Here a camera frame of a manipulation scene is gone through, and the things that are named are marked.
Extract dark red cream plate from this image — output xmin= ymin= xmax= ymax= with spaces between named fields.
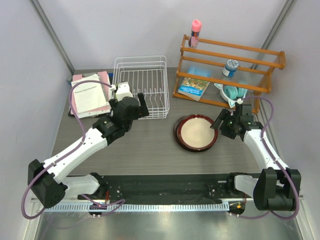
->
xmin=176 ymin=114 xmax=218 ymax=153

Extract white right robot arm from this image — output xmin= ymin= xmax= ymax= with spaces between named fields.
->
xmin=211 ymin=99 xmax=302 ymax=213

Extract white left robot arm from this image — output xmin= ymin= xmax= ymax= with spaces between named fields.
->
xmin=28 ymin=82 xmax=149 ymax=209

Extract orange wooden shelf rack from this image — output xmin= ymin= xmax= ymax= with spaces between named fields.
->
xmin=173 ymin=35 xmax=286 ymax=108

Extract teal cat ear headphones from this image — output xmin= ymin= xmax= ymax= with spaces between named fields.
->
xmin=214 ymin=83 xmax=248 ymax=108

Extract green plate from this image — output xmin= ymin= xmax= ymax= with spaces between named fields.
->
xmin=117 ymin=82 xmax=127 ymax=87

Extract white manual booklet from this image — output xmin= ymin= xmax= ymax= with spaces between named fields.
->
xmin=70 ymin=73 xmax=112 ymax=119

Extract dark blue notebook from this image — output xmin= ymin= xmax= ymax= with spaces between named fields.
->
xmin=108 ymin=72 xmax=114 ymax=85

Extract blue paperback book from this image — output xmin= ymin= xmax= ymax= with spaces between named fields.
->
xmin=178 ymin=77 xmax=210 ymax=101

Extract blue lidded jar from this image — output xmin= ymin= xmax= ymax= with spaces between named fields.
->
xmin=222 ymin=59 xmax=239 ymax=77

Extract clear blue plastic box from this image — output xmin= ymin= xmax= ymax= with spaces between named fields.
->
xmin=187 ymin=66 xmax=212 ymax=78

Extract pink capped bottle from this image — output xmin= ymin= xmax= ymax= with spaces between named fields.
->
xmin=188 ymin=19 xmax=202 ymax=48

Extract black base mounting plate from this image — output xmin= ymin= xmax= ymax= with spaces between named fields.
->
xmin=89 ymin=173 xmax=245 ymax=205

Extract white wire dish rack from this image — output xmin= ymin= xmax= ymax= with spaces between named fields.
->
xmin=112 ymin=55 xmax=170 ymax=119

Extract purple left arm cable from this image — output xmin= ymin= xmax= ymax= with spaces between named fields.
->
xmin=20 ymin=80 xmax=126 ymax=220

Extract white slotted cable duct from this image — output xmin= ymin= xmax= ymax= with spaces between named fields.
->
xmin=45 ymin=201 xmax=230 ymax=213

